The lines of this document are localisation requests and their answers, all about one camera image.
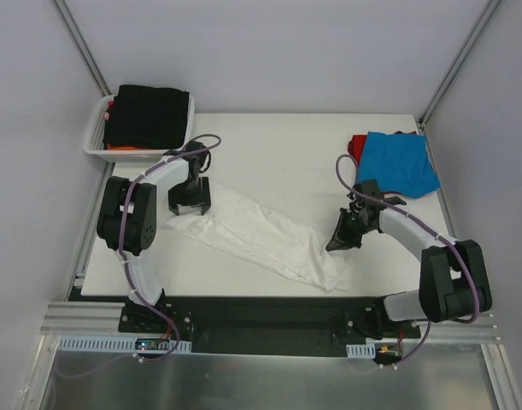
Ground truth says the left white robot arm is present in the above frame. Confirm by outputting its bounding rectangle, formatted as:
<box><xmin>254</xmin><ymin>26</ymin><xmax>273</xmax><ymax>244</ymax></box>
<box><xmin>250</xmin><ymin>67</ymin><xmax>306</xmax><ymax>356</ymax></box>
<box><xmin>97</xmin><ymin>141</ymin><xmax>211</xmax><ymax>332</ymax></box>

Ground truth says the aluminium rail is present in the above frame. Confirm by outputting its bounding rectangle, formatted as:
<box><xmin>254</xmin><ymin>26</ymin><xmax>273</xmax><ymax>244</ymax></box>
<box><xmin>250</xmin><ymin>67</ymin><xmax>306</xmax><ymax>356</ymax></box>
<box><xmin>39</xmin><ymin>301</ymin><xmax>504</xmax><ymax>344</ymax></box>

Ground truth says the right white cable duct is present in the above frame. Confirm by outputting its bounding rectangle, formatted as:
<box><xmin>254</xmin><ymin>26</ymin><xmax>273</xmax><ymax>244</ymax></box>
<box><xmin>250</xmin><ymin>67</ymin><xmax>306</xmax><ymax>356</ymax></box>
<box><xmin>346</xmin><ymin>343</ymin><xmax>376</xmax><ymax>360</ymax></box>

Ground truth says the purple cable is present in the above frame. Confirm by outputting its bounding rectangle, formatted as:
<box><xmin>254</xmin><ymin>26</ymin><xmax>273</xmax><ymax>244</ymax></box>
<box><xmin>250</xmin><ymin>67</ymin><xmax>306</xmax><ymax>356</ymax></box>
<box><xmin>335</xmin><ymin>154</ymin><xmax>482</xmax><ymax>372</ymax></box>
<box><xmin>55</xmin><ymin>133</ymin><xmax>223</xmax><ymax>379</ymax></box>

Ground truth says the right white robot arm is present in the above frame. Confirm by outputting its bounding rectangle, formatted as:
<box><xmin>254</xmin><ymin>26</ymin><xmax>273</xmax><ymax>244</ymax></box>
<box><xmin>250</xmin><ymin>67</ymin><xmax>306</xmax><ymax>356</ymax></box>
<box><xmin>326</xmin><ymin>179</ymin><xmax>493</xmax><ymax>337</ymax></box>

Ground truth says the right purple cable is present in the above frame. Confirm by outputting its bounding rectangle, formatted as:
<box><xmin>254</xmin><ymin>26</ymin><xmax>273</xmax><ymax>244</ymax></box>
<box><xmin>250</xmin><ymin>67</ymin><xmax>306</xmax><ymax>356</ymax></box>
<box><xmin>335</xmin><ymin>154</ymin><xmax>482</xmax><ymax>372</ymax></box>

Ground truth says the left white cable duct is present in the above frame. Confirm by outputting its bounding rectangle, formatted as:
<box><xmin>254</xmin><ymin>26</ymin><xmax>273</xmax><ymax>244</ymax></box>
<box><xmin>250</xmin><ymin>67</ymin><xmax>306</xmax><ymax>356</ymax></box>
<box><xmin>58</xmin><ymin>336</ymin><xmax>192</xmax><ymax>354</ymax></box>

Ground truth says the pink t shirt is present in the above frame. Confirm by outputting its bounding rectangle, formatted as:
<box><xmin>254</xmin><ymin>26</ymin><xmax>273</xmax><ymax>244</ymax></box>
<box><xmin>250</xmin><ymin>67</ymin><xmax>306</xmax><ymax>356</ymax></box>
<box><xmin>103</xmin><ymin>99</ymin><xmax>114</xmax><ymax>121</ymax></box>

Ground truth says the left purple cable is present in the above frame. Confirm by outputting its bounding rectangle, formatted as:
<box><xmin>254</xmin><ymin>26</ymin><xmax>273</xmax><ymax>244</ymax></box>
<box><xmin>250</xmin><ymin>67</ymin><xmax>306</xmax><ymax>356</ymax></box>
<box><xmin>55</xmin><ymin>133</ymin><xmax>223</xmax><ymax>379</ymax></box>

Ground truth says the white cable duct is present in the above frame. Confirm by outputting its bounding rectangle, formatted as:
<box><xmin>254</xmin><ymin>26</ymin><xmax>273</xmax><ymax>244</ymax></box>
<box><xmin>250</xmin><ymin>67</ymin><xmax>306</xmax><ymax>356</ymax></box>
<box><xmin>58</xmin><ymin>336</ymin><xmax>192</xmax><ymax>354</ymax></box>
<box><xmin>346</xmin><ymin>343</ymin><xmax>376</xmax><ymax>360</ymax></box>

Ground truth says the red t shirt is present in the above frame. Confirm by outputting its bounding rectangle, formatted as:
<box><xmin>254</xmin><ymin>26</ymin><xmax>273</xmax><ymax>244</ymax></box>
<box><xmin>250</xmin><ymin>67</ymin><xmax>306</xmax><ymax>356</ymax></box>
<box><xmin>348</xmin><ymin>131</ymin><xmax>439</xmax><ymax>199</ymax></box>

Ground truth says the blue t shirt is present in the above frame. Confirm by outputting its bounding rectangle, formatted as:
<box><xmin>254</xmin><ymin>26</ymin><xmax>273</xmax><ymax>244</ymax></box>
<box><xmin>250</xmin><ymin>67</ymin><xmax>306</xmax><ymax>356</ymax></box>
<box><xmin>357</xmin><ymin>132</ymin><xmax>440</xmax><ymax>199</ymax></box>

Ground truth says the white t shirt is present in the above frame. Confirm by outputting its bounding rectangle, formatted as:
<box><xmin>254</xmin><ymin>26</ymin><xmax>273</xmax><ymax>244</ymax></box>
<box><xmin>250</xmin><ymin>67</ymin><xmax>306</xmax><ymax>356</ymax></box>
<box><xmin>167</xmin><ymin>180</ymin><xmax>347</xmax><ymax>292</ymax></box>

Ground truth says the black t shirt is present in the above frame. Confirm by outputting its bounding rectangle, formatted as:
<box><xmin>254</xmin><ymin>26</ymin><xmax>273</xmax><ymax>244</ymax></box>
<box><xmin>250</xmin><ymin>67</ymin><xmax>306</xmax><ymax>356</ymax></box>
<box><xmin>104</xmin><ymin>85</ymin><xmax>188</xmax><ymax>149</ymax></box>

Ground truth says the white plastic basket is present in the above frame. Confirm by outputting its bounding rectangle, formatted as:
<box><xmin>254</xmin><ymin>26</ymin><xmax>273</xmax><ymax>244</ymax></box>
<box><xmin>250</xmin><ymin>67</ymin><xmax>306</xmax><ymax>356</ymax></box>
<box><xmin>83</xmin><ymin>84</ymin><xmax>196</xmax><ymax>163</ymax></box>

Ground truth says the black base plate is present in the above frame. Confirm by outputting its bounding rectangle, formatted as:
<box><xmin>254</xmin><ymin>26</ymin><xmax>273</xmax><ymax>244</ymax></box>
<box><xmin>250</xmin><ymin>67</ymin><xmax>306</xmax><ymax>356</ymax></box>
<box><xmin>117</xmin><ymin>294</ymin><xmax>420</xmax><ymax>359</ymax></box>

